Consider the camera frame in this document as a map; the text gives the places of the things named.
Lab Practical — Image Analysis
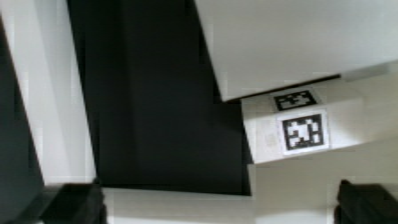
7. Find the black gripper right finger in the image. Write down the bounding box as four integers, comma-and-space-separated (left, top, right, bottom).
334, 180, 398, 224

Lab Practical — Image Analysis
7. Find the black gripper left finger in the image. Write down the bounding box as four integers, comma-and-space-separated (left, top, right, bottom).
16, 181, 110, 224

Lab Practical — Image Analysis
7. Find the white chair leg with tag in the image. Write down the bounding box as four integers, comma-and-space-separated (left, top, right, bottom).
103, 188, 254, 224

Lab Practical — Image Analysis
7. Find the white chair seat part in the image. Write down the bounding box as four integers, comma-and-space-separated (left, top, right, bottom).
242, 61, 398, 224

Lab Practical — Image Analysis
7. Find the white chair back frame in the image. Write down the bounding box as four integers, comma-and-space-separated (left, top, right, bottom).
194, 0, 398, 101

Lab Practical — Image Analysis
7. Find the white front rail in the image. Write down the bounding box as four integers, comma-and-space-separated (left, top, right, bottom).
0, 0, 96, 185

